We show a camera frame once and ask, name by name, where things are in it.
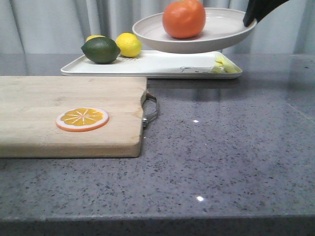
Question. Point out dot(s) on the metal cutting board handle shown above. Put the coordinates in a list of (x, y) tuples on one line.
[(149, 109)]

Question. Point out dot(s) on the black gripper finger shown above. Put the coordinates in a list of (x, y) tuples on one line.
[(258, 9)]

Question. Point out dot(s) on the rear yellow lemon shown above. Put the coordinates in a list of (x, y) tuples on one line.
[(93, 36)]

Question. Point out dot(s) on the yellow lemon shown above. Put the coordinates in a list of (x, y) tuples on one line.
[(93, 36), (129, 45)]

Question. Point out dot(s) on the orange fruit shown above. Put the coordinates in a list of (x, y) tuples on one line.
[(184, 18)]

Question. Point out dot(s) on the orange slice disc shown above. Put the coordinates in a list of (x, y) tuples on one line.
[(82, 119)]

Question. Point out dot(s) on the white rectangular tray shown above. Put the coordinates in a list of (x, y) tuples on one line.
[(152, 64)]

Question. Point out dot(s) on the green lime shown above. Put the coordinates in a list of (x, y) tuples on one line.
[(102, 50)]

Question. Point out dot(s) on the yellow plastic utensil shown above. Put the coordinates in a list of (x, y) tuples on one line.
[(230, 67), (218, 69)]

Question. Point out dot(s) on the wooden cutting board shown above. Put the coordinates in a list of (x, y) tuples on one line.
[(29, 106)]

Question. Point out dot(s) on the beige round plate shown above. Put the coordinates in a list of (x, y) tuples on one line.
[(224, 28)]

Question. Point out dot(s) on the grey curtain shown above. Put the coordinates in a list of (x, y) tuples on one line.
[(62, 26)]

